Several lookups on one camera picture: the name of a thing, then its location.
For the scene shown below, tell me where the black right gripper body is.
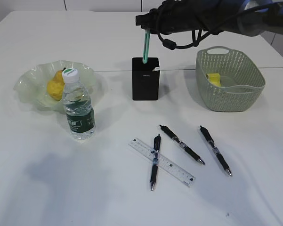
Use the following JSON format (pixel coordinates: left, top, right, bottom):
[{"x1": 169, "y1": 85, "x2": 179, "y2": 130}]
[{"x1": 135, "y1": 0, "x2": 222, "y2": 34}]

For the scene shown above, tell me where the teal utility knife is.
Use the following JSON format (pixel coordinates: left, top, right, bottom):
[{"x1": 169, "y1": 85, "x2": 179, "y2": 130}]
[{"x1": 142, "y1": 30, "x2": 151, "y2": 64}]

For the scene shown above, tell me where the yellow utility knife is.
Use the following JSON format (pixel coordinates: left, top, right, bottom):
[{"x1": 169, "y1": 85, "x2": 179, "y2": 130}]
[{"x1": 153, "y1": 67, "x2": 160, "y2": 72}]

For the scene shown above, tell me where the black pen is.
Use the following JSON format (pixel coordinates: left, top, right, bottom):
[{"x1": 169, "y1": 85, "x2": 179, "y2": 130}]
[
  {"x1": 150, "y1": 134, "x2": 161, "y2": 191},
  {"x1": 159, "y1": 125, "x2": 205, "y2": 165},
  {"x1": 200, "y1": 125, "x2": 233, "y2": 177}
]

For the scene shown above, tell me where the clear water bottle green label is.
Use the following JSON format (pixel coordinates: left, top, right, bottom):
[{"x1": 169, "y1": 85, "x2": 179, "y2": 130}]
[{"x1": 62, "y1": 68, "x2": 96, "y2": 140}]

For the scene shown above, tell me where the yellow pear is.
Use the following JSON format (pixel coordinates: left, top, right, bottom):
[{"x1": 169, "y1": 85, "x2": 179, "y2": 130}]
[{"x1": 47, "y1": 68, "x2": 66, "y2": 101}]

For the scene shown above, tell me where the clear plastic ruler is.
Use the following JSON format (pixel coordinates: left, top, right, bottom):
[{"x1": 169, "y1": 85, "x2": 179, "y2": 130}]
[{"x1": 129, "y1": 138, "x2": 195, "y2": 187}]

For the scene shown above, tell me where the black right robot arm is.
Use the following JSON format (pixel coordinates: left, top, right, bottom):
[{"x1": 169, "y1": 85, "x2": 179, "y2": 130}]
[{"x1": 135, "y1": 0, "x2": 283, "y2": 36}]

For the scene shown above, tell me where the black square pen holder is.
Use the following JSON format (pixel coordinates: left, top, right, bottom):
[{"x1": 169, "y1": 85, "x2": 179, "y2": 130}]
[{"x1": 132, "y1": 57, "x2": 160, "y2": 101}]

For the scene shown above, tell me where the green woven plastic basket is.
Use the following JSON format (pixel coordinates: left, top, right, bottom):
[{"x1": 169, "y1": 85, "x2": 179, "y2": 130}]
[{"x1": 195, "y1": 46, "x2": 266, "y2": 112}]

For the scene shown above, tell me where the black pen on ruler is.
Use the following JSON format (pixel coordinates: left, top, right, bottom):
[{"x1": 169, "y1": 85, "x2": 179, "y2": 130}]
[{"x1": 150, "y1": 134, "x2": 161, "y2": 191}]

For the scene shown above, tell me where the translucent green wavy plate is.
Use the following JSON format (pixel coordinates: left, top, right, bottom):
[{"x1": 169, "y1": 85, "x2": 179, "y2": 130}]
[{"x1": 14, "y1": 60, "x2": 100, "y2": 113}]

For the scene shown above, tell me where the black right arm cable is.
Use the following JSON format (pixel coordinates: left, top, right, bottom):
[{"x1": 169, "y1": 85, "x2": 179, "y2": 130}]
[{"x1": 156, "y1": 2, "x2": 281, "y2": 51}]

